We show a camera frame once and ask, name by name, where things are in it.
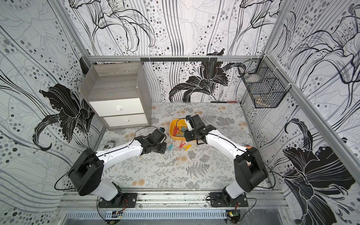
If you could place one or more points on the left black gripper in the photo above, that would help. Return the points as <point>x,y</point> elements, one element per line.
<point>163,149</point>

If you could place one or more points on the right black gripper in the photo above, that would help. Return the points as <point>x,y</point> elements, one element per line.
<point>195,135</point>

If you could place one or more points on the yellow plastic storage box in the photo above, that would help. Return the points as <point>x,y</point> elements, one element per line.
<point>182,127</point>

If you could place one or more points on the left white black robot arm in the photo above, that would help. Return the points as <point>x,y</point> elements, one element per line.
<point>86,174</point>

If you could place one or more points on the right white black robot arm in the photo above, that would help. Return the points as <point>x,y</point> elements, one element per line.
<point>249,168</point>

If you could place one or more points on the yellow clothespin pile centre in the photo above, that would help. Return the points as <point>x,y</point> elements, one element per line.
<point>186,147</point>

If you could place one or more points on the wooden two-drawer cabinet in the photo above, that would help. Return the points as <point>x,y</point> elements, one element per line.
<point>118,93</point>

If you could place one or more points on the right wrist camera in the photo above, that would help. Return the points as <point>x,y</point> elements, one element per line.
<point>189,123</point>

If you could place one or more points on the red-handled screwdriver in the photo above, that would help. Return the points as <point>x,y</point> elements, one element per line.
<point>225,102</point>

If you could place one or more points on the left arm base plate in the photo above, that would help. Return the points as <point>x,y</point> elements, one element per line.
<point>122,200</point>

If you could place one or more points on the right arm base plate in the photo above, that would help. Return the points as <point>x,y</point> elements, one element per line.
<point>222,199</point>

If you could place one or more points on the white cable duct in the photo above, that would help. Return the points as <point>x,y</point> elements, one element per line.
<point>149,214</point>

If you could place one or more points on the black wire wall basket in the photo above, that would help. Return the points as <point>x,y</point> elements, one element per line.
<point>263,87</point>

